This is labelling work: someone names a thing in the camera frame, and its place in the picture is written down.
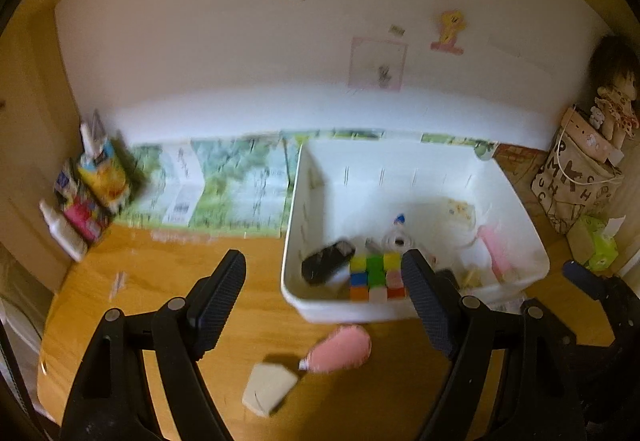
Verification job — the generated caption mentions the green landscape poster strip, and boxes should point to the green landscape poster strip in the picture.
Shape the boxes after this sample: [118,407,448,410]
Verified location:
[117,128,501,239]

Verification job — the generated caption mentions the white rectangular block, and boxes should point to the white rectangular block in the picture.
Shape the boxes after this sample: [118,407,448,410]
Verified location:
[242,362,298,418]

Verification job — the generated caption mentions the yellow snack packet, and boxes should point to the yellow snack packet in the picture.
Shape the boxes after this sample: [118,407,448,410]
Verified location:
[75,141,146,214]

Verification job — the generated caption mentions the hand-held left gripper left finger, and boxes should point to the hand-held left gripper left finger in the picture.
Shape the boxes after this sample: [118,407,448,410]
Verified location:
[60,248,248,441]

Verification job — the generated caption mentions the black case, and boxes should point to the black case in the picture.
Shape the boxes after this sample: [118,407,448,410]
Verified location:
[301,241,357,286]

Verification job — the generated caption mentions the yellow cartoon wall sticker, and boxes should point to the yellow cartoon wall sticker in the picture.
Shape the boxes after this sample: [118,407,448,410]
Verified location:
[431,10,471,56]

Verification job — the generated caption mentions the white tape roll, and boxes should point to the white tape roll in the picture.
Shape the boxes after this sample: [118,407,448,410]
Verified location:
[381,227,418,253]

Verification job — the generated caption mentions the white plastic storage bin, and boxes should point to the white plastic storage bin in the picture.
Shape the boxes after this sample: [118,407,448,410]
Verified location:
[280,138,551,324]

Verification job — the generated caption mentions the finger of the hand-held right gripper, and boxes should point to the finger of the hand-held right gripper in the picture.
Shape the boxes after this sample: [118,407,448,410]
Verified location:
[562,260,609,303]

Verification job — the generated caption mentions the colourful puzzle cube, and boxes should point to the colourful puzzle cube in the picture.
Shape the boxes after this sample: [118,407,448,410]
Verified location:
[349,252,407,303]

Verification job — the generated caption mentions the brown printed cardboard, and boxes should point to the brown printed cardboard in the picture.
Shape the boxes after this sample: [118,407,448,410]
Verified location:
[492,144,551,167]

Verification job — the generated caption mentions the pink framed wall picture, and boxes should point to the pink framed wall picture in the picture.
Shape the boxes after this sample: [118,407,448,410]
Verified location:
[348,36,407,92]

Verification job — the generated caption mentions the white plastic bottle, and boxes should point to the white plastic bottle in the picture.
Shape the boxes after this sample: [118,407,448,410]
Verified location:
[40,200,88,262]

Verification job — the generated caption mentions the blue white packet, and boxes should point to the blue white packet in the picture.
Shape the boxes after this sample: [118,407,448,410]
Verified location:
[54,161,81,202]

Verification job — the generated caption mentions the green tissue pack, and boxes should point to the green tissue pack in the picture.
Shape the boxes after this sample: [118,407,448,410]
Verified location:
[567,215,626,272]

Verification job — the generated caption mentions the pale yellow packet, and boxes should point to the pale yellow packet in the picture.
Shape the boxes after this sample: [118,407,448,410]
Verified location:
[445,198,476,224]

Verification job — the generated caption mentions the brown-haired doll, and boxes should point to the brown-haired doll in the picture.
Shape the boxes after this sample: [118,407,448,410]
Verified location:
[589,35,640,152]

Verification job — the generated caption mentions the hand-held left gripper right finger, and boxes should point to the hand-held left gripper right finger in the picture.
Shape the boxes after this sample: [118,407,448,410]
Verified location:
[400,248,588,441]

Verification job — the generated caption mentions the pink double hair roller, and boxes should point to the pink double hair roller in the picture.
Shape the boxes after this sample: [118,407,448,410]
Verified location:
[477,223,516,282]

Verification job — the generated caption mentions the pink packet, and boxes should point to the pink packet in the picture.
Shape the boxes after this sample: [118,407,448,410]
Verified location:
[62,198,113,242]

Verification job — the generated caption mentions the printed canvas tote bag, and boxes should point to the printed canvas tote bag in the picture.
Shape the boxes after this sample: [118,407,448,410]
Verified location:
[531,106,626,234]

